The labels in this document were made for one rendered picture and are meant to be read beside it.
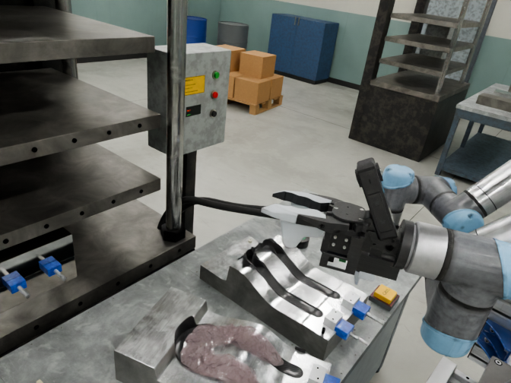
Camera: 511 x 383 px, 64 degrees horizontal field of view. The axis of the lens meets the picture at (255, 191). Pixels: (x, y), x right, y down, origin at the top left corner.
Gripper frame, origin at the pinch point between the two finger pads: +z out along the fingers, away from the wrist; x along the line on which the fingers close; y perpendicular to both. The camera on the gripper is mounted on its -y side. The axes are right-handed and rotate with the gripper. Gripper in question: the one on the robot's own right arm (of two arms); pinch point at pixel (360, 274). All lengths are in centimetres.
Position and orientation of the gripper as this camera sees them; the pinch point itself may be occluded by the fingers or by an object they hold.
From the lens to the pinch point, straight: 126.8
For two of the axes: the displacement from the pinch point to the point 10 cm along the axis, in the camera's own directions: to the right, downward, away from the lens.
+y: 7.7, 3.7, -5.2
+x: 6.3, -3.1, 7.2
